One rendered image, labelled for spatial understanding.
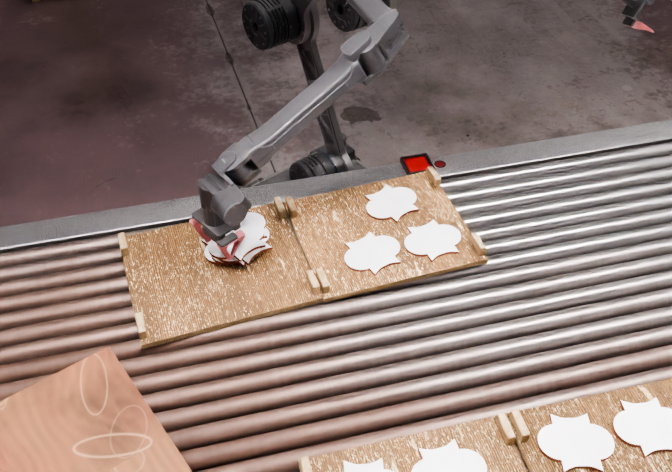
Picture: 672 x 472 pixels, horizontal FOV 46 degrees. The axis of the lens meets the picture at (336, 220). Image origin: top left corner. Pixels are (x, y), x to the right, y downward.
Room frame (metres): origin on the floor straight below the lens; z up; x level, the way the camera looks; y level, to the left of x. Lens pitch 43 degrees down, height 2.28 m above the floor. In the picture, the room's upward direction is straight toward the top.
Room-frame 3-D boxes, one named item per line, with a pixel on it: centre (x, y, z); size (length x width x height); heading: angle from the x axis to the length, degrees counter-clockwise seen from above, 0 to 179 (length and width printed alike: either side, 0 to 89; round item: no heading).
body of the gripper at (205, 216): (1.31, 0.27, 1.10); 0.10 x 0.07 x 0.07; 44
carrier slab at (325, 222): (1.43, -0.11, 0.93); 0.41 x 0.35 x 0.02; 108
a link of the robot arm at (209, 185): (1.30, 0.26, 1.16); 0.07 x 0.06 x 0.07; 37
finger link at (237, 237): (1.29, 0.25, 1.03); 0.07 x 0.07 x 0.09; 44
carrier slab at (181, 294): (1.30, 0.28, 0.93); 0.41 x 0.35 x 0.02; 109
